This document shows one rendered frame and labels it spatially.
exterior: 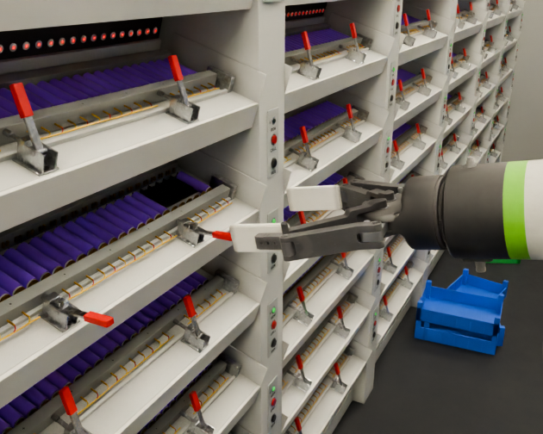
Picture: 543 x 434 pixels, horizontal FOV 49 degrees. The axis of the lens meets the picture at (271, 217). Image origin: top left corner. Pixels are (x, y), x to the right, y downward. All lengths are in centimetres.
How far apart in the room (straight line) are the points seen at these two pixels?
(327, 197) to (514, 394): 164
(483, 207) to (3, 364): 51
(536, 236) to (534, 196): 3
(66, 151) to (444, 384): 176
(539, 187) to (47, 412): 65
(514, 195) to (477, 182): 4
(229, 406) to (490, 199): 77
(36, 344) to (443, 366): 180
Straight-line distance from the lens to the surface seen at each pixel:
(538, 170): 58
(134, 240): 87
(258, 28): 100
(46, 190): 68
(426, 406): 214
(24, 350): 73
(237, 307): 113
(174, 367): 99
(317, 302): 153
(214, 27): 105
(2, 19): 64
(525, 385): 234
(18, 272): 80
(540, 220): 56
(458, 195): 57
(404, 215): 59
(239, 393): 123
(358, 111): 168
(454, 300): 258
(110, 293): 81
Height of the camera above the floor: 132
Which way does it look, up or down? 22 degrees down
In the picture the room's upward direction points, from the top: straight up
